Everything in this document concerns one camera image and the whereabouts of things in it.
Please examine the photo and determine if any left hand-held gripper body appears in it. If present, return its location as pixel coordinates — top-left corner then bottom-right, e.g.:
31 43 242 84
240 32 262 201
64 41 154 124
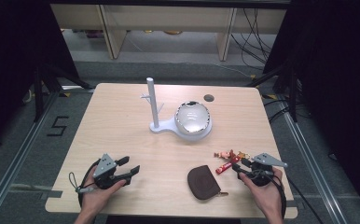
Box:
92 153 130 190

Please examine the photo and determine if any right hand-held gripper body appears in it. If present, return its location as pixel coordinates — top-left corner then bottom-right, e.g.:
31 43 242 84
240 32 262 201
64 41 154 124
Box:
246 152 288 188

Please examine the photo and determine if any red snack bar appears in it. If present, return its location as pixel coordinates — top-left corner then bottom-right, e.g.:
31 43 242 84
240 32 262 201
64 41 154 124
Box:
215 157 242 175

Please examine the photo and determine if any brown zip pouch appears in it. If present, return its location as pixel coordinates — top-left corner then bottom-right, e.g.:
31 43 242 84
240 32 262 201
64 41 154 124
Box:
187 164 229 201

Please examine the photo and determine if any white stand with post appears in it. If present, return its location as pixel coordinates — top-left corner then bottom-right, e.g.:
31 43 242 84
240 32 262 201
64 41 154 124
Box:
140 77 214 143

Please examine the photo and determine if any silver metal bowl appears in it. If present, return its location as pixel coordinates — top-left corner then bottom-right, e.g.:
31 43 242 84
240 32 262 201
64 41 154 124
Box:
173 100 212 135

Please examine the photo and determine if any person's right hand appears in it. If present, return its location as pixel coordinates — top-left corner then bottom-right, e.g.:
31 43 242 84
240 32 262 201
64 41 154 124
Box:
238 168 284 218

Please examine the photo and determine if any person's left hand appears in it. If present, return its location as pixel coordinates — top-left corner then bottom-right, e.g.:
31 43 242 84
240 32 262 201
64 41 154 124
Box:
80 166 128 216

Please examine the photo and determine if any black metal stand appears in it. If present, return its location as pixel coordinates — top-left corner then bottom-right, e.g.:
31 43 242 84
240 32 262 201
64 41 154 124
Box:
33 61 96 123
245 61 299 123

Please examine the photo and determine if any black curtain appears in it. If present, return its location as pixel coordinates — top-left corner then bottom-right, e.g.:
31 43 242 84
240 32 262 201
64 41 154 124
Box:
263 0 360 216
0 0 79 153

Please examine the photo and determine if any beige wooden desk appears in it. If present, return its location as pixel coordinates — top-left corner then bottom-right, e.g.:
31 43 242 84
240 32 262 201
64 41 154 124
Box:
49 4 288 62

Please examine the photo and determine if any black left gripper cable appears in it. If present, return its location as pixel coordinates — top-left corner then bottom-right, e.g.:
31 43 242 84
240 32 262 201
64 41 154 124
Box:
78 158 102 209

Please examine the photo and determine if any silver cable plug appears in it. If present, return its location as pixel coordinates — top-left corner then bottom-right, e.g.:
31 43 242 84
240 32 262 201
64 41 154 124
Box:
76 185 96 194

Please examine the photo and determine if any thin lanyard loop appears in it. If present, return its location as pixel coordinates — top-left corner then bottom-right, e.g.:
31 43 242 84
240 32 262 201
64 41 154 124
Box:
68 171 80 191

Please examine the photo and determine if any aluminium floor rail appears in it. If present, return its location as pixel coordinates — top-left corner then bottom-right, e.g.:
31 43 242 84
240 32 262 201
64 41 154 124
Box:
0 91 61 224
281 106 342 224

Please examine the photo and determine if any black floor cable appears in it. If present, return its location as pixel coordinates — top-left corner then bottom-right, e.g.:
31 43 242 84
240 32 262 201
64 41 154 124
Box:
262 96 296 124

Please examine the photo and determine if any white floor cable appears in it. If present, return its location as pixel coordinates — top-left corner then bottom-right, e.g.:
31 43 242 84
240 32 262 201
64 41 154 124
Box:
212 62 255 78

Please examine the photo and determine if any bundle of black cables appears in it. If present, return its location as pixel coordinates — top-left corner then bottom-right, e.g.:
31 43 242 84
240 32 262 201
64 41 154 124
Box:
229 8 279 72

